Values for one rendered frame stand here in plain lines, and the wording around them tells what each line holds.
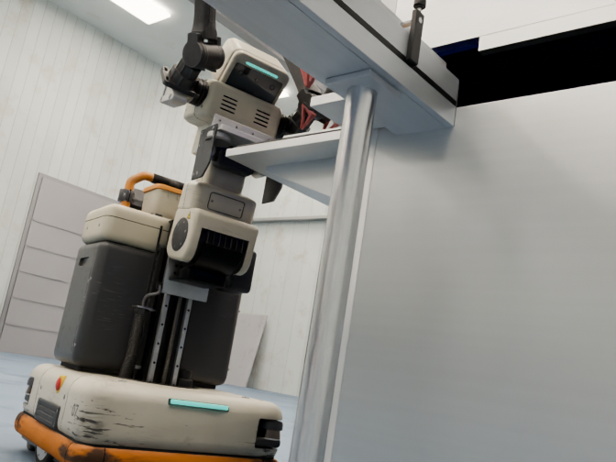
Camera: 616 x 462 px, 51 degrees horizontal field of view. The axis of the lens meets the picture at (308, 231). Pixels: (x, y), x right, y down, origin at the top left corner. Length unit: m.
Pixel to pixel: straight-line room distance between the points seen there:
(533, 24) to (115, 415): 1.33
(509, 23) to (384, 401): 0.69
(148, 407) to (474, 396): 1.01
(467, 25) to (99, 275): 1.34
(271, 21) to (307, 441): 0.59
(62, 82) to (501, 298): 12.00
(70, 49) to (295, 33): 12.10
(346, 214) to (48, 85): 11.76
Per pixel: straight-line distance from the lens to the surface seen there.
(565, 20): 1.20
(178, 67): 2.03
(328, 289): 0.96
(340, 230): 0.98
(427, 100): 1.13
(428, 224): 1.15
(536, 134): 1.12
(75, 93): 12.88
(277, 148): 1.48
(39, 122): 12.42
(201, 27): 1.97
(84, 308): 2.11
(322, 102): 1.22
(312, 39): 0.98
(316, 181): 1.48
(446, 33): 1.31
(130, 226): 2.15
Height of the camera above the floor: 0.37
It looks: 13 degrees up
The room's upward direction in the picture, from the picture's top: 9 degrees clockwise
